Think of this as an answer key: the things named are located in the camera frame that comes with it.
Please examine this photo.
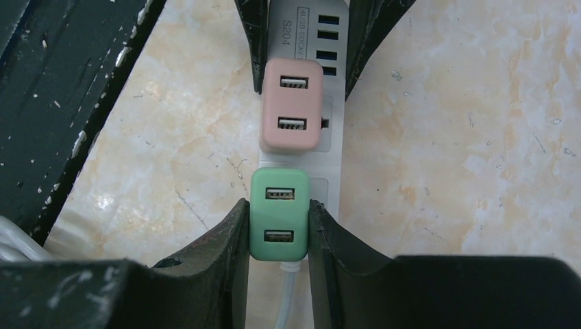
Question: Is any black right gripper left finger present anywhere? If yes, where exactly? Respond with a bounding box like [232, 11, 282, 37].
[1, 199, 249, 328]

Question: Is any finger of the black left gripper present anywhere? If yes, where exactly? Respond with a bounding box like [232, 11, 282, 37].
[345, 0, 415, 97]
[234, 0, 269, 95]

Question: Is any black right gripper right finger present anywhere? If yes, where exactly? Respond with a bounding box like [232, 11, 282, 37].
[308, 200, 580, 328]

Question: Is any small white power strip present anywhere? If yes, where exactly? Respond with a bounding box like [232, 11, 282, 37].
[258, 1, 349, 216]

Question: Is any pink charger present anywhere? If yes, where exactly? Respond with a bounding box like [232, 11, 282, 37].
[260, 58, 323, 154]

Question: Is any green charger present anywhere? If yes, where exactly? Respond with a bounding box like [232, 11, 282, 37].
[249, 167, 310, 262]

